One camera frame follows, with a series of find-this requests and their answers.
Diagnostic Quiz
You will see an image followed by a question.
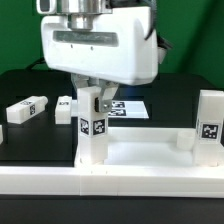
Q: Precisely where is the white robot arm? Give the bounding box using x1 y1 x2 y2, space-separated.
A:
36 0 171 113

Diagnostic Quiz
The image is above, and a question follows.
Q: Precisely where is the white front fence bar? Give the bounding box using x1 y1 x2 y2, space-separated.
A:
0 166 224 198

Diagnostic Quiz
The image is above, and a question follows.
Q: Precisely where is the black cable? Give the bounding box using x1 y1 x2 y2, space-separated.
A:
25 57 48 71

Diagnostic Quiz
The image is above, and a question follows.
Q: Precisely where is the white desk top tray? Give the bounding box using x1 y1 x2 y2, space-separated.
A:
75 127 224 167

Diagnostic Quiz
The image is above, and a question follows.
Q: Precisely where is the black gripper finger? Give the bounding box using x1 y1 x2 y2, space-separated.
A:
71 74 89 90
95 80 118 112

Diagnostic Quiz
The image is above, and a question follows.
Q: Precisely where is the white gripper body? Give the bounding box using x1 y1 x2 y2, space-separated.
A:
36 0 158 85

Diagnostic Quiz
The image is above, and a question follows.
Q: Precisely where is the white left base block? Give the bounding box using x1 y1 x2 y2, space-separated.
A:
55 96 72 124

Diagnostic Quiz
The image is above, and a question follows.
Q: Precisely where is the white marker base plate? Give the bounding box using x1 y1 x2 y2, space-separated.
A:
71 100 149 119

